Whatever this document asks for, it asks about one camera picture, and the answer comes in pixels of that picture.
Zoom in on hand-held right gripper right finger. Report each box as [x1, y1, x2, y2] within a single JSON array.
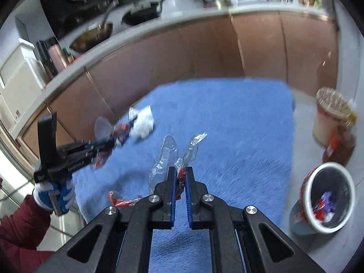
[[185, 166, 327, 273]]

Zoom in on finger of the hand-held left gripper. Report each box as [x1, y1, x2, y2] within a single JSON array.
[[82, 147, 113, 163], [64, 138, 114, 152]]

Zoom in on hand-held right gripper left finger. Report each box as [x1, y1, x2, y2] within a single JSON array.
[[34, 166, 177, 273]]

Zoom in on clear wrapper red blue print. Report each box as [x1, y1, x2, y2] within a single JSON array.
[[92, 115, 135, 172]]

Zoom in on clear plastic wrapper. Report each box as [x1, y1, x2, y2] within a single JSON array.
[[148, 132, 208, 200]]

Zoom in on purple plastic wrapper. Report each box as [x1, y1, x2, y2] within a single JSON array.
[[320, 192, 338, 209]]

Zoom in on white trash bin black liner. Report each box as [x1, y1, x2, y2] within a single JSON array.
[[290, 162, 356, 235]]

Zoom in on person's left forearm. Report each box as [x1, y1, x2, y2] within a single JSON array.
[[0, 195, 59, 273]]

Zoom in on person's left hand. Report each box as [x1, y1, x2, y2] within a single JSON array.
[[33, 174, 76, 214]]

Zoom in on red plastic wrapper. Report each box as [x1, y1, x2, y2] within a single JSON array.
[[108, 190, 143, 209]]

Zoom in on white crumpled wrapper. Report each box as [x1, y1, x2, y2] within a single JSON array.
[[129, 105, 155, 140]]

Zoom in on white appliance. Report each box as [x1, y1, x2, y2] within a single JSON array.
[[0, 38, 49, 137]]

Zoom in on black box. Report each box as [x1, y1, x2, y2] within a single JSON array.
[[36, 40, 59, 81]]

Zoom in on pink thermos bottle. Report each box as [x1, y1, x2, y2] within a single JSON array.
[[48, 44, 69, 73]]

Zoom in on blue towel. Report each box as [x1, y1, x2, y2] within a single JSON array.
[[72, 78, 296, 273]]

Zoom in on brass wok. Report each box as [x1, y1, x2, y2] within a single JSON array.
[[70, 0, 119, 53]]

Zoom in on brown kitchen cabinets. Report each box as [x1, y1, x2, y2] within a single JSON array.
[[21, 11, 341, 160]]

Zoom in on white kitchen countertop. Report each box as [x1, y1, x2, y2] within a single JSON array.
[[8, 0, 336, 137]]

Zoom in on black wok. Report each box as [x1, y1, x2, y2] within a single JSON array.
[[121, 0, 177, 27]]

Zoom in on amber bottle red label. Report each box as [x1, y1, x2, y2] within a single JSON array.
[[322, 119, 356, 167]]

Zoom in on wicker waste basket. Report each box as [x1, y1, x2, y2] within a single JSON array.
[[313, 87, 356, 146]]

